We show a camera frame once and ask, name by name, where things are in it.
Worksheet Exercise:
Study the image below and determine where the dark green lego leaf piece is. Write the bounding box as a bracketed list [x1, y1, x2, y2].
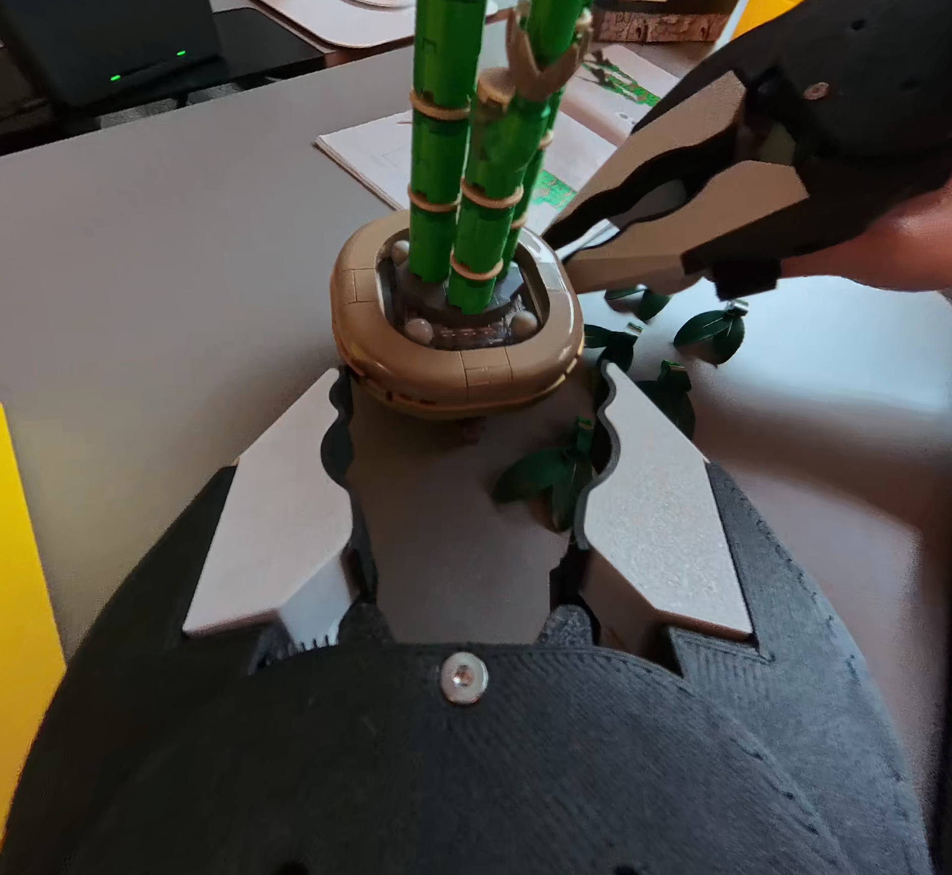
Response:
[636, 362, 696, 440]
[584, 323, 644, 374]
[604, 283, 674, 321]
[491, 417, 596, 530]
[673, 301, 747, 366]

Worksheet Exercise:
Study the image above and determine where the black box device green light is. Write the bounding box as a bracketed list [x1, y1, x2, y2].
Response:
[0, 0, 222, 110]

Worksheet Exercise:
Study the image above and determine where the person's right hand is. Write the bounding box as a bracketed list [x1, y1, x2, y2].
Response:
[777, 179, 952, 292]

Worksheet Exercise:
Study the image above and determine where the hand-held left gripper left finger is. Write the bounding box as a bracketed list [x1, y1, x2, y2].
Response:
[182, 368, 379, 649]

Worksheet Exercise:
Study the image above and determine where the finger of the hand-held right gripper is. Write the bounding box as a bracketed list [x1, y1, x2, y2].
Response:
[543, 67, 748, 252]
[565, 161, 812, 297]

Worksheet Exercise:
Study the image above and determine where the lego bamboo plant model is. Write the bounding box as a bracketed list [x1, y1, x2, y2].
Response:
[329, 0, 648, 421]

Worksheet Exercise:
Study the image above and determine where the lego instruction booklet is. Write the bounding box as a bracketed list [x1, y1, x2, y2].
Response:
[314, 42, 681, 251]

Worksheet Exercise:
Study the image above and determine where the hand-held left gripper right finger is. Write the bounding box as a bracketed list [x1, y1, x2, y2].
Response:
[574, 362, 754, 660]

